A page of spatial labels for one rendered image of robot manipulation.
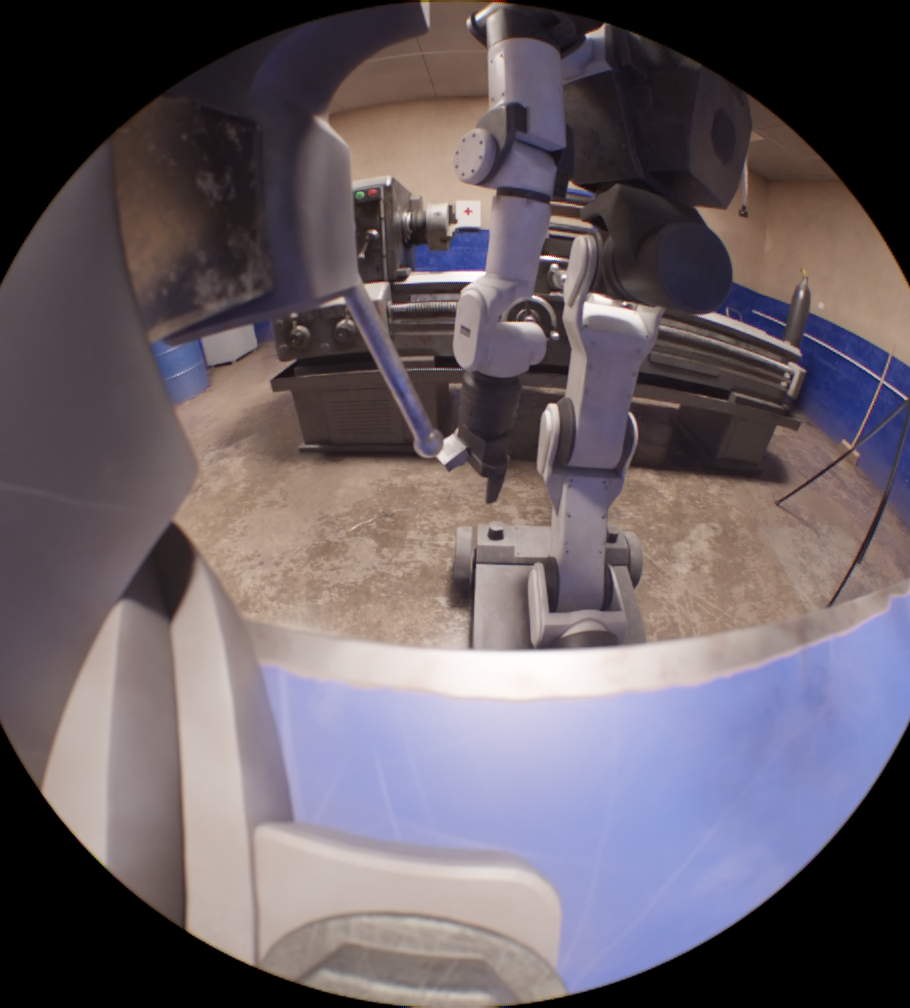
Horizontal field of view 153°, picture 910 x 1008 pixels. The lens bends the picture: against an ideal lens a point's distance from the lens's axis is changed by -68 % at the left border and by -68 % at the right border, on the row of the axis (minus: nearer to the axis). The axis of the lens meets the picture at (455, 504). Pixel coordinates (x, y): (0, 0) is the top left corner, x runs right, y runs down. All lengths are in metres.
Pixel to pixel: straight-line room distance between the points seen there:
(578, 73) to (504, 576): 1.08
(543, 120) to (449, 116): 4.78
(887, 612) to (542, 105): 0.49
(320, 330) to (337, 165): 1.39
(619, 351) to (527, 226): 0.30
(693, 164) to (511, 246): 0.28
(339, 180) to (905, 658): 0.28
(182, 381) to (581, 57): 3.89
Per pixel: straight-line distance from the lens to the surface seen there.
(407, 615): 1.07
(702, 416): 2.37
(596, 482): 0.74
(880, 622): 0.15
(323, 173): 0.15
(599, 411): 0.66
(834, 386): 5.22
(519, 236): 0.43
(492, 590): 0.91
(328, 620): 1.12
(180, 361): 3.96
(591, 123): 0.59
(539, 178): 0.45
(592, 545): 0.75
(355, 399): 1.69
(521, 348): 0.47
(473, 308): 0.43
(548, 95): 0.48
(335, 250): 0.15
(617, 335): 0.62
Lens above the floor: 0.92
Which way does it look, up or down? 41 degrees down
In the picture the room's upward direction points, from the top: 1 degrees counter-clockwise
